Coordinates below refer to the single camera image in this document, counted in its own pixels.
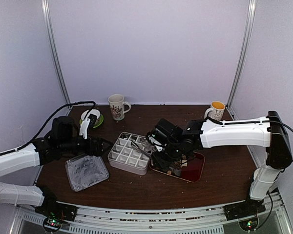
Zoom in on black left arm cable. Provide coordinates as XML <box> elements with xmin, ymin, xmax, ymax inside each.
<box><xmin>13</xmin><ymin>101</ymin><xmax>97</xmax><ymax>152</ymax></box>

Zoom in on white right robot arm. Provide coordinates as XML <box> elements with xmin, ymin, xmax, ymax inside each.
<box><xmin>146</xmin><ymin>111</ymin><xmax>293</xmax><ymax>215</ymax></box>

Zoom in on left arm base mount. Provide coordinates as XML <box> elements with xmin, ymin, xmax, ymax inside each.
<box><xmin>34</xmin><ymin>202</ymin><xmax>78</xmax><ymax>234</ymax></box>

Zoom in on beige floral mug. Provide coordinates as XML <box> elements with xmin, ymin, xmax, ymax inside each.
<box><xmin>108</xmin><ymin>94</ymin><xmax>131</xmax><ymax>121</ymax></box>

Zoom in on bunny print tin lid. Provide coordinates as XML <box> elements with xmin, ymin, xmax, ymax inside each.
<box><xmin>65</xmin><ymin>155</ymin><xmax>109</xmax><ymax>192</ymax></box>

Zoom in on metal front rail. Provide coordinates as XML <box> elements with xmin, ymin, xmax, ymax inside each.
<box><xmin>16</xmin><ymin>192</ymin><xmax>291</xmax><ymax>234</ymax></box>

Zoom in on aluminium frame post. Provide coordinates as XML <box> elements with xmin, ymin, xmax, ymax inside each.
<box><xmin>41</xmin><ymin>0</ymin><xmax>71</xmax><ymax>104</ymax></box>
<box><xmin>227</xmin><ymin>0</ymin><xmax>257</xmax><ymax>110</ymax></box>

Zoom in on white divided tin box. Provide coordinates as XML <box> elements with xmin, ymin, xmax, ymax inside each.
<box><xmin>108</xmin><ymin>132</ymin><xmax>150</xmax><ymax>176</ymax></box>

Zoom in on metal serving tongs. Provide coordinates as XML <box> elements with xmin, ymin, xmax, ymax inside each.
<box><xmin>130</xmin><ymin>140</ymin><xmax>163</xmax><ymax>158</ymax></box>

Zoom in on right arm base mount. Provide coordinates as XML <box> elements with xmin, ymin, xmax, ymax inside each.
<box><xmin>223</xmin><ymin>202</ymin><xmax>266</xmax><ymax>232</ymax></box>

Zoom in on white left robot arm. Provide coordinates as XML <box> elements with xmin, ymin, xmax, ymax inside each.
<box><xmin>0</xmin><ymin>116</ymin><xmax>112</xmax><ymax>216</ymax></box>

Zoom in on white bowl green rim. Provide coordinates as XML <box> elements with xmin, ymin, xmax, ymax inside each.
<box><xmin>82</xmin><ymin>109</ymin><xmax>101</xmax><ymax>121</ymax></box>

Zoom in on left aluminium frame post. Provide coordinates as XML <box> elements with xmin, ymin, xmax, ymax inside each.
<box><xmin>41</xmin><ymin>0</ymin><xmax>71</xmax><ymax>104</ymax></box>

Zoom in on red chocolate tray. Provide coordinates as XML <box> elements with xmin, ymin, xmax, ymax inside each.
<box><xmin>149</xmin><ymin>152</ymin><xmax>205</xmax><ymax>183</ymax></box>

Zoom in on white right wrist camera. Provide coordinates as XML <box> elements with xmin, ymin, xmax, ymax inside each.
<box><xmin>146</xmin><ymin>135</ymin><xmax>164</xmax><ymax>152</ymax></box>

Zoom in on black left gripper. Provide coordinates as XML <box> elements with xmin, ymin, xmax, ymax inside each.
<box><xmin>59</xmin><ymin>134</ymin><xmax>113</xmax><ymax>157</ymax></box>

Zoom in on white mug yellow inside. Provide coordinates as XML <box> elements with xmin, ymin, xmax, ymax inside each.
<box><xmin>204</xmin><ymin>101</ymin><xmax>226</xmax><ymax>121</ymax></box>

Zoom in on right aluminium frame post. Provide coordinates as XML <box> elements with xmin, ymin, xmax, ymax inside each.
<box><xmin>227</xmin><ymin>0</ymin><xmax>257</xmax><ymax>110</ymax></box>

